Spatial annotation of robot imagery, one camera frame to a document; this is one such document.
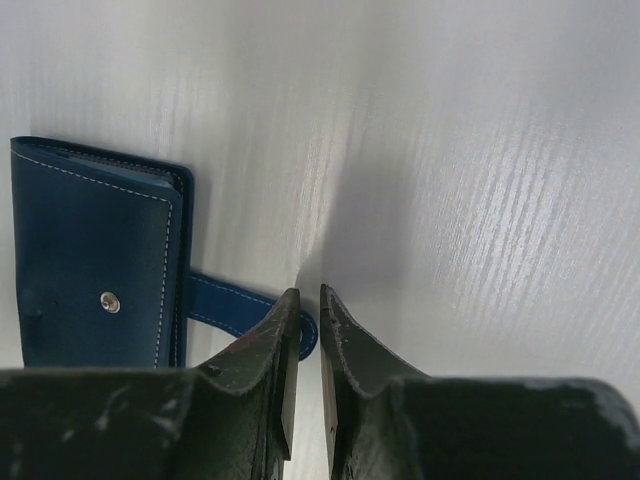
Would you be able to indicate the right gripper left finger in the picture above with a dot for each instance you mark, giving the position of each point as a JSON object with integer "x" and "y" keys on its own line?
{"x": 231, "y": 417}

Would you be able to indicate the blue leather card holder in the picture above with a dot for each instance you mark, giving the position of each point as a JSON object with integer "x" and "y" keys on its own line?
{"x": 103, "y": 260}

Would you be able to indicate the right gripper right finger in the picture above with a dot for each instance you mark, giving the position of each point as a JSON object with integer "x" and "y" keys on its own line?
{"x": 385, "y": 419}

